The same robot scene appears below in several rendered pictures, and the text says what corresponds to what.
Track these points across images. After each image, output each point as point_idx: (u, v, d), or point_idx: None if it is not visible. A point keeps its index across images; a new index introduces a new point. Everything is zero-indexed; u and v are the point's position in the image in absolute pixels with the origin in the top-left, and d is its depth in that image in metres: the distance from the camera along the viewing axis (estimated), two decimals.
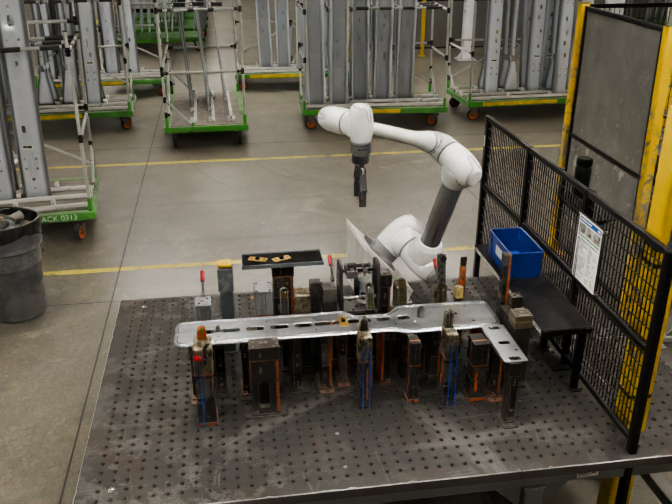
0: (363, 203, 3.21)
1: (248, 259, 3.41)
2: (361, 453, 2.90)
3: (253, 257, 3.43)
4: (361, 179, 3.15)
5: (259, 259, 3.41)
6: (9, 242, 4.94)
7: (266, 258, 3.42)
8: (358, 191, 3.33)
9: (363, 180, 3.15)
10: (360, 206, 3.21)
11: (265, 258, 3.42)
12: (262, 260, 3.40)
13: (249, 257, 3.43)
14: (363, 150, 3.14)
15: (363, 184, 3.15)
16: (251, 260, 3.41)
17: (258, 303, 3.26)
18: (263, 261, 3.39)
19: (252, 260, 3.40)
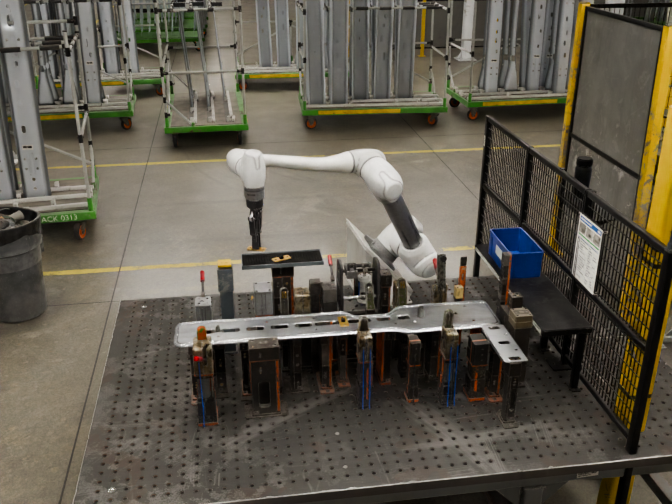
0: (255, 245, 3.37)
1: (246, 248, 3.39)
2: (361, 453, 2.90)
3: (252, 247, 3.41)
4: (249, 225, 3.29)
5: (258, 249, 3.39)
6: (9, 242, 4.94)
7: (265, 247, 3.40)
8: (258, 242, 3.39)
9: (251, 226, 3.30)
10: (253, 248, 3.38)
11: (264, 248, 3.40)
12: (261, 250, 3.38)
13: (248, 247, 3.41)
14: (252, 195, 3.24)
15: (251, 229, 3.31)
16: (250, 250, 3.38)
17: (258, 303, 3.26)
18: (262, 250, 3.37)
19: (251, 250, 3.38)
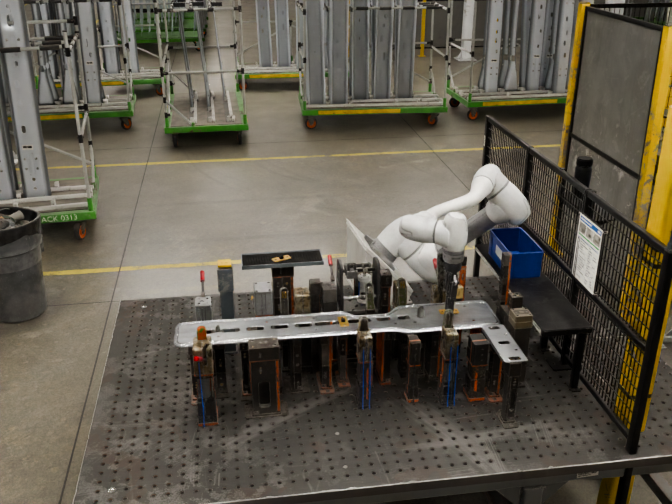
0: (451, 308, 3.26)
1: (440, 313, 3.26)
2: (361, 453, 2.90)
3: (443, 310, 3.28)
4: (452, 289, 3.18)
5: None
6: (9, 242, 4.94)
7: (456, 308, 3.30)
8: None
9: (454, 290, 3.18)
10: None
11: (455, 309, 3.29)
12: (455, 312, 3.27)
13: (439, 311, 3.28)
14: (457, 259, 3.13)
15: (453, 293, 3.19)
16: None
17: (258, 303, 3.26)
18: (457, 312, 3.27)
19: None
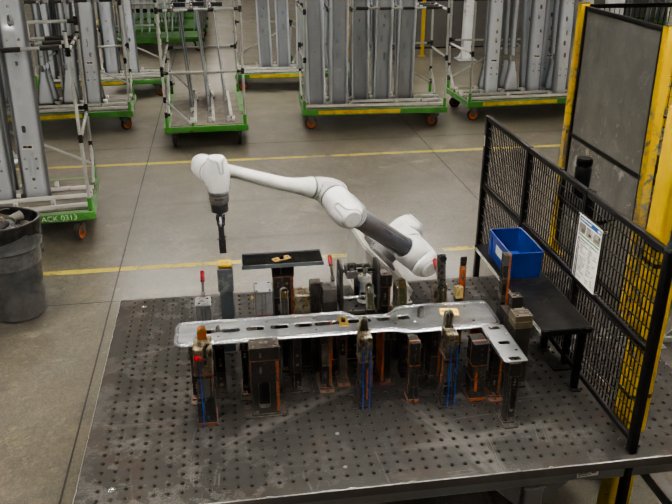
0: (223, 249, 3.36)
1: (440, 313, 3.26)
2: (361, 453, 2.90)
3: (443, 309, 3.28)
4: (219, 230, 3.28)
5: None
6: (9, 242, 4.94)
7: (456, 308, 3.29)
8: (223, 248, 3.37)
9: (221, 231, 3.28)
10: (220, 252, 3.37)
11: (455, 309, 3.29)
12: (455, 313, 3.27)
13: (439, 310, 3.27)
14: (220, 200, 3.23)
15: (221, 234, 3.29)
16: (444, 314, 3.26)
17: (258, 303, 3.26)
18: (457, 314, 3.27)
19: None
